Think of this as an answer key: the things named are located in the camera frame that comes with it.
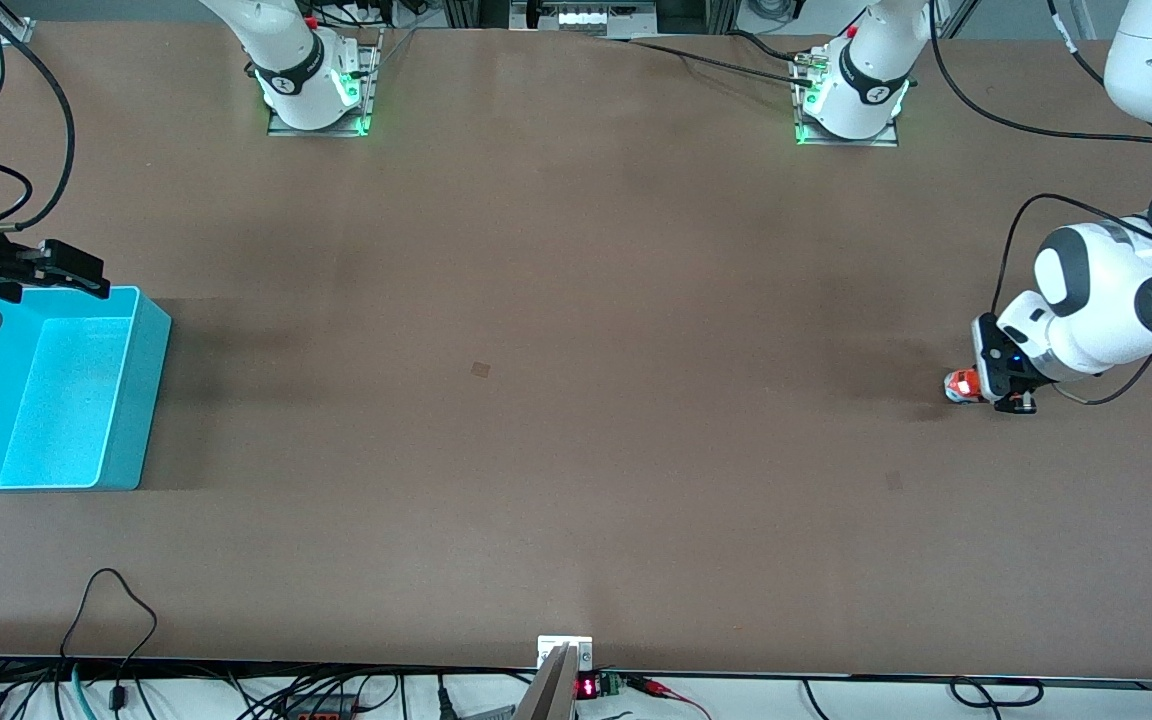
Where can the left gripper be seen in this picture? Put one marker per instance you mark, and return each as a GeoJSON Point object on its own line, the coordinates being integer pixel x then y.
{"type": "Point", "coordinates": [1017, 384]}

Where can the white mounting bracket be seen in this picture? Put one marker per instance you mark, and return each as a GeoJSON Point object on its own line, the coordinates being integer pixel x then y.
{"type": "Point", "coordinates": [551, 645]}

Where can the red digit display module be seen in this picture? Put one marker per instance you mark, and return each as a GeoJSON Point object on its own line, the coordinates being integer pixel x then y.
{"type": "Point", "coordinates": [587, 688]}

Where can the blue plastic box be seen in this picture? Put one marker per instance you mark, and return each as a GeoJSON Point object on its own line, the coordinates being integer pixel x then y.
{"type": "Point", "coordinates": [56, 400]}

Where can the white lit device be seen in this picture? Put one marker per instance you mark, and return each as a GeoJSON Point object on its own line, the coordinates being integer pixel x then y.
{"type": "Point", "coordinates": [596, 18]}

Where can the grey metal bar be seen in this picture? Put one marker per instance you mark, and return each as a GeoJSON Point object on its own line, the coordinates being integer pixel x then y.
{"type": "Point", "coordinates": [548, 695]}

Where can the aluminium corner profile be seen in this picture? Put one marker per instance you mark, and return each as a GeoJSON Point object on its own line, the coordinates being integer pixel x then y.
{"type": "Point", "coordinates": [14, 25]}

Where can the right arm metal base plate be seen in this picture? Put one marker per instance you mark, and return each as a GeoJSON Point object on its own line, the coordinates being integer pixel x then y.
{"type": "Point", "coordinates": [370, 70]}

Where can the orange toy bus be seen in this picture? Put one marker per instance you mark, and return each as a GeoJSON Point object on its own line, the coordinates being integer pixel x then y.
{"type": "Point", "coordinates": [961, 385]}

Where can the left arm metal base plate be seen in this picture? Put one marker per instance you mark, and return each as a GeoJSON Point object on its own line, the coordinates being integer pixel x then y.
{"type": "Point", "coordinates": [881, 141]}

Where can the red clip leads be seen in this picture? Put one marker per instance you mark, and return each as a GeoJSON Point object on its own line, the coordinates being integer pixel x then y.
{"type": "Point", "coordinates": [651, 686]}

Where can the aluminium frame profile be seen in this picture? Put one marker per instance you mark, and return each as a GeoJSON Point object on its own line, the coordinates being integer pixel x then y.
{"type": "Point", "coordinates": [721, 12]}
{"type": "Point", "coordinates": [461, 12]}

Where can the dark power strip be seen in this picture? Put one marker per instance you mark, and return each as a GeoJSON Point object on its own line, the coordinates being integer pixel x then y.
{"type": "Point", "coordinates": [321, 712]}

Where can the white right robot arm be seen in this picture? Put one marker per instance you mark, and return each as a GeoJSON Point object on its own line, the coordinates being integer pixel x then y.
{"type": "Point", "coordinates": [286, 60]}

